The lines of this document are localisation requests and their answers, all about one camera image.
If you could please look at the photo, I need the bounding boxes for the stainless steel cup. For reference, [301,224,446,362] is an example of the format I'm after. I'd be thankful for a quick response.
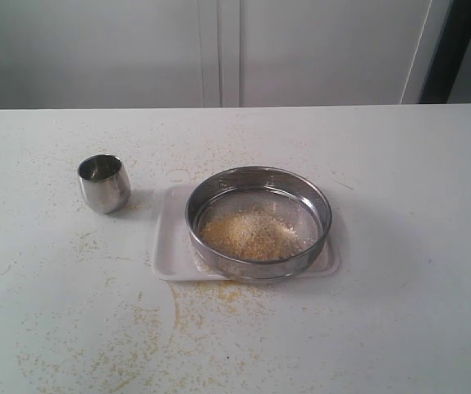
[77,154,130,214]

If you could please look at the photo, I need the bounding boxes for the white rice grains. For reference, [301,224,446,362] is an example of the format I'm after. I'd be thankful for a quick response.
[200,211,304,262]

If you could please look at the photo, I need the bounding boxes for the round steel mesh sieve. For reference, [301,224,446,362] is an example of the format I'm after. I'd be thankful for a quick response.
[185,166,332,282]

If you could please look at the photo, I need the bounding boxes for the white rectangular plastic tray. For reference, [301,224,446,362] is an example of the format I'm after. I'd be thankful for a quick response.
[153,185,341,283]

